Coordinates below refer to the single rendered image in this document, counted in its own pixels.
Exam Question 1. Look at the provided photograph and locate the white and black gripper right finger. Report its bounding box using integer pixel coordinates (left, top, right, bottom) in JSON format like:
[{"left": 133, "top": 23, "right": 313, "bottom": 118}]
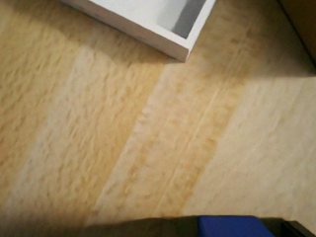
[{"left": 280, "top": 220, "right": 316, "bottom": 237}]

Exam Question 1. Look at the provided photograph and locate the blue block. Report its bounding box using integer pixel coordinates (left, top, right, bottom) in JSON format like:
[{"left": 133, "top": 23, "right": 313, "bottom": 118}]
[{"left": 197, "top": 215, "right": 275, "bottom": 237}]

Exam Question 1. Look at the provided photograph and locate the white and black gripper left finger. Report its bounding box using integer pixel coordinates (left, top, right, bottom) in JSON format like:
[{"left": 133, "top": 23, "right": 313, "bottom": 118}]
[{"left": 161, "top": 220, "right": 177, "bottom": 237}]

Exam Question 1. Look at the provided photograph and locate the white square tray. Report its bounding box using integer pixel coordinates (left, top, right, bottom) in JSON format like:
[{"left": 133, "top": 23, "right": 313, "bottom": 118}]
[{"left": 58, "top": 0, "right": 216, "bottom": 63}]

